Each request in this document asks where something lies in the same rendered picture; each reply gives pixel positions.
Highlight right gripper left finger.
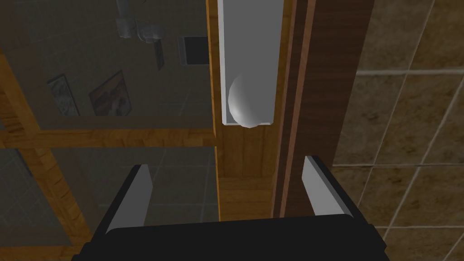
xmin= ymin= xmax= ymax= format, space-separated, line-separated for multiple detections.
xmin=97 ymin=164 xmax=154 ymax=235

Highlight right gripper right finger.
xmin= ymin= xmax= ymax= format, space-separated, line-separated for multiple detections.
xmin=301 ymin=155 xmax=359 ymax=218

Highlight wooden glazed door leaf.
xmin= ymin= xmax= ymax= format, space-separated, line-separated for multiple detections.
xmin=0 ymin=0 xmax=316 ymax=261

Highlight grey ball door knob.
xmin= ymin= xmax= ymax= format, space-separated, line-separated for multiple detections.
xmin=217 ymin=0 xmax=284 ymax=129

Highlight orange framed wall picture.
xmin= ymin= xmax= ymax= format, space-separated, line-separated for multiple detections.
xmin=88 ymin=70 xmax=132 ymax=117

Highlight pale framed wall picture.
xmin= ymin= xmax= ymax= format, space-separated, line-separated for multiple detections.
xmin=47 ymin=74 xmax=81 ymax=117

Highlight black wall panel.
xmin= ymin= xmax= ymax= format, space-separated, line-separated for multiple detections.
xmin=177 ymin=35 xmax=210 ymax=66

